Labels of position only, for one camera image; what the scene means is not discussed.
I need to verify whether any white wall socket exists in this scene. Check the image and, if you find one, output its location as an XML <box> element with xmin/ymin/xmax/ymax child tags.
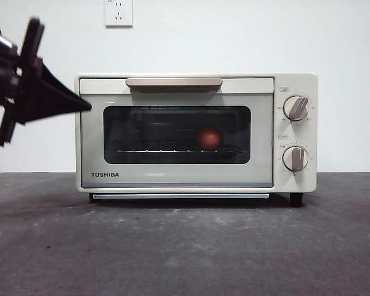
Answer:
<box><xmin>105</xmin><ymin>0</ymin><xmax>133</xmax><ymax>28</ymax></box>

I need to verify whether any wire oven rack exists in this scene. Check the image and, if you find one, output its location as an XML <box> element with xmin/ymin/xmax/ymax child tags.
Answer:
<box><xmin>116</xmin><ymin>149</ymin><xmax>244</xmax><ymax>154</ymax></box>

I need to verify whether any beige oven door handle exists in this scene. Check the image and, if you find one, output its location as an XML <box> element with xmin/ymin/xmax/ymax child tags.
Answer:
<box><xmin>125</xmin><ymin>77</ymin><xmax>223</xmax><ymax>94</ymax></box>

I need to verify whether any cream timer knob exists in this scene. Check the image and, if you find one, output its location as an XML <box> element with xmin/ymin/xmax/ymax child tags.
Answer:
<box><xmin>282</xmin><ymin>145</ymin><xmax>309</xmax><ymax>172</ymax></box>

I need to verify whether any silver crumb tray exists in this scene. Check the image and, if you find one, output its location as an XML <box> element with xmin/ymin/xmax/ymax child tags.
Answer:
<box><xmin>92</xmin><ymin>193</ymin><xmax>270</xmax><ymax>200</ymax></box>

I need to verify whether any brown egg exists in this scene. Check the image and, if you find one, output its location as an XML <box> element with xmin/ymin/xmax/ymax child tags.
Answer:
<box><xmin>197</xmin><ymin>126</ymin><xmax>221</xmax><ymax>149</ymax></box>

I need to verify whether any cream Toshiba toaster oven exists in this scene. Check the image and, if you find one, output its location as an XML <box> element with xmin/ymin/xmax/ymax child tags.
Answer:
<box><xmin>75</xmin><ymin>73</ymin><xmax>319</xmax><ymax>195</ymax></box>

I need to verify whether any cream temperature knob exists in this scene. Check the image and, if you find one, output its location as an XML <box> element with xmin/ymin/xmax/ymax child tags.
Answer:
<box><xmin>282</xmin><ymin>95</ymin><xmax>311</xmax><ymax>121</ymax></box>

